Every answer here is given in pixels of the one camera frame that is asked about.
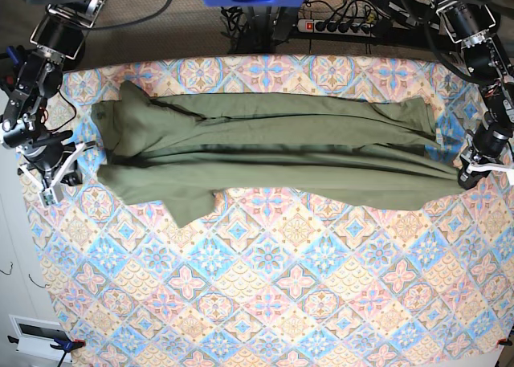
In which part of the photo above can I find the white power strip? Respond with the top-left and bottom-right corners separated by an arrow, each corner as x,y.
296,19 -> 373,36

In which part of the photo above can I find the blue red clamp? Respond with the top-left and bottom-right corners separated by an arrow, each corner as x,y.
7,336 -> 85,366
1,46 -> 22,95

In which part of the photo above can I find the patterned tablecloth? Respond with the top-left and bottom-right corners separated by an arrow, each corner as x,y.
10,53 -> 514,367

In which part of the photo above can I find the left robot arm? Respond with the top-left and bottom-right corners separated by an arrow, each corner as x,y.
402,0 -> 513,190

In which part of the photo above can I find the olive green t-shirt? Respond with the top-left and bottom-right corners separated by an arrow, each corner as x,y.
91,82 -> 461,226

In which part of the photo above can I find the blue red clamp upper left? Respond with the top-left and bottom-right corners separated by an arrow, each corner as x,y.
1,46 -> 22,95

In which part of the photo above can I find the white floor outlet box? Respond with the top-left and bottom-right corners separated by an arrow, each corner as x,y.
7,314 -> 68,361

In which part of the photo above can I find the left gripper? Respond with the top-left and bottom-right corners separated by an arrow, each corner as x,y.
458,129 -> 513,190

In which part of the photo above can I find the red clamp lower right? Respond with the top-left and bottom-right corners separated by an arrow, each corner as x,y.
497,338 -> 513,347

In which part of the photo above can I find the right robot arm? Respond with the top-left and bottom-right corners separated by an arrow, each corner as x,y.
1,0 -> 105,194

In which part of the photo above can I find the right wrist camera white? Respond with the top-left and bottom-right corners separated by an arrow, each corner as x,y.
39,184 -> 64,207

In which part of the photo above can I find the blue red clamp lower left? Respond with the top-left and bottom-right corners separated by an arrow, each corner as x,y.
7,336 -> 85,366

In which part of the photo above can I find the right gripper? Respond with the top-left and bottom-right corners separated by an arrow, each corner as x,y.
17,141 -> 96,192

